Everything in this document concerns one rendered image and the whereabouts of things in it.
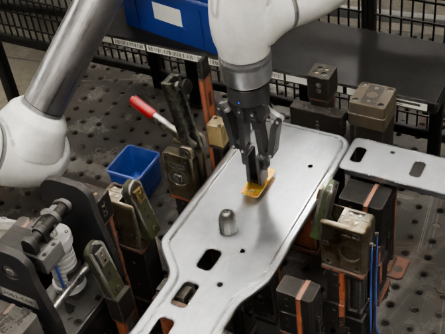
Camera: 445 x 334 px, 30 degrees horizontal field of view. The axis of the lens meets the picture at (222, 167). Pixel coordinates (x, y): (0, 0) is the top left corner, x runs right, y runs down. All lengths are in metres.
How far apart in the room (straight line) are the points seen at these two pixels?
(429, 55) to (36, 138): 0.90
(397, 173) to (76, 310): 0.65
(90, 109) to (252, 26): 1.13
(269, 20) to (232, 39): 0.06
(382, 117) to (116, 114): 0.91
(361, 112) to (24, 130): 0.77
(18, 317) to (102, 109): 1.11
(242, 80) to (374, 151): 0.39
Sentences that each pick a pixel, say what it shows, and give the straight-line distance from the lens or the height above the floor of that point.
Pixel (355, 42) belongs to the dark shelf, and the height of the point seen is 1.03.
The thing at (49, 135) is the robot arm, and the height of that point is 0.92.
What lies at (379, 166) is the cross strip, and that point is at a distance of 1.64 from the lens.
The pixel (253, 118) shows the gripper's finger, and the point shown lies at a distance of 1.47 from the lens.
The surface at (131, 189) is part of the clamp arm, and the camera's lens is 1.50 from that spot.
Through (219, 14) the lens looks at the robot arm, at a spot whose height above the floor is 1.41.
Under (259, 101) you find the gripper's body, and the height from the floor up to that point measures 1.23.
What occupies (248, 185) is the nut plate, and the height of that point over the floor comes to 1.01.
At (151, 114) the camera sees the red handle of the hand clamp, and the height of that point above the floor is 1.12.
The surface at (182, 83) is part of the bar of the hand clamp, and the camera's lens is 1.52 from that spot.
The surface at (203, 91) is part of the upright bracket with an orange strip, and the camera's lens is 1.65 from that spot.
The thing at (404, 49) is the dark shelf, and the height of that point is 1.03.
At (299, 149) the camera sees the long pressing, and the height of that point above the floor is 1.00.
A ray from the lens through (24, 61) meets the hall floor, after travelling 4.02.
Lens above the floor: 2.09
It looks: 41 degrees down
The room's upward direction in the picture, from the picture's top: 8 degrees counter-clockwise
